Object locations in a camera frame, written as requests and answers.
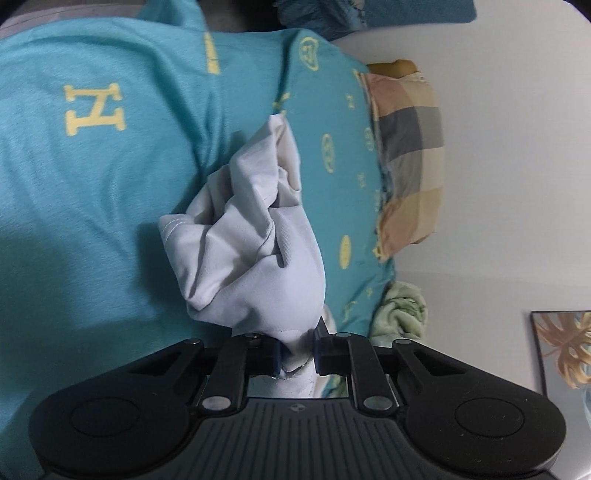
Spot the light green fleece blanket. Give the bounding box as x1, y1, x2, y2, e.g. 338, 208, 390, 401
369, 281, 428, 347

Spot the framed leaf picture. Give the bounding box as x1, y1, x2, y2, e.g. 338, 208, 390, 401
530, 310, 590, 396

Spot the teal patterned bed sheet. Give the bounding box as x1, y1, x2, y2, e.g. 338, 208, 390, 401
1, 1, 394, 479

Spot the blue folded cushion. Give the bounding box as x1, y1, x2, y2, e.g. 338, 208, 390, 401
274, 0, 477, 41

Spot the plaid checkered pillow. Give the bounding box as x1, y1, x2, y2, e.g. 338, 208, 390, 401
363, 59, 445, 261

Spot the white t-shirt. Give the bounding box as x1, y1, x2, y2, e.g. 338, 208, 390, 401
158, 114, 325, 398

